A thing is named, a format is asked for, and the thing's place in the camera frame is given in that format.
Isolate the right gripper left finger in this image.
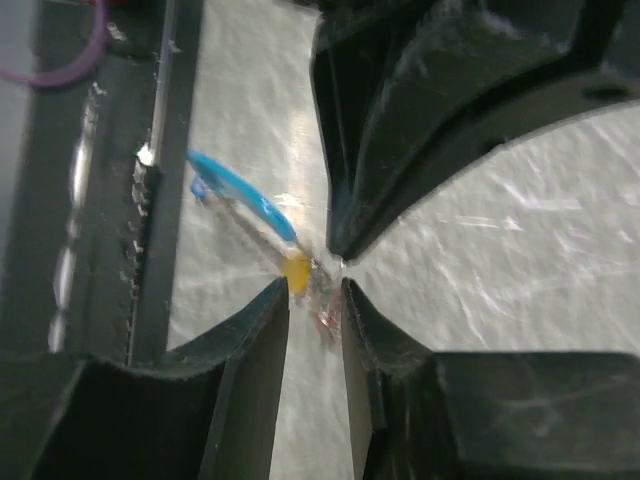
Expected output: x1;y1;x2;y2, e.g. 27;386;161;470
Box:
1;279;289;479

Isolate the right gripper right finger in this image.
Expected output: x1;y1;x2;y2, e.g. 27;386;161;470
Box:
341;279;639;479

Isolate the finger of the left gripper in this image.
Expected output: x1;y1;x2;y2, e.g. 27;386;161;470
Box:
310;1;639;260

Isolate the red key tag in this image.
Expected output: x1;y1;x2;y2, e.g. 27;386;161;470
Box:
312;306;341;336

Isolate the metal keyring with small rings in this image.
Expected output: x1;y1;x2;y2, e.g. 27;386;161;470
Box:
209;194;346;346

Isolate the yellow key tag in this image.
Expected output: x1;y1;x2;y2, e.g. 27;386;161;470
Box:
281;252;311;296

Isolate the light blue key handle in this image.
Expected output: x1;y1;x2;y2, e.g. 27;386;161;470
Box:
186;150;298;244

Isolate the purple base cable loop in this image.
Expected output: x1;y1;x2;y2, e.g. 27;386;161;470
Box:
0;0;109;89

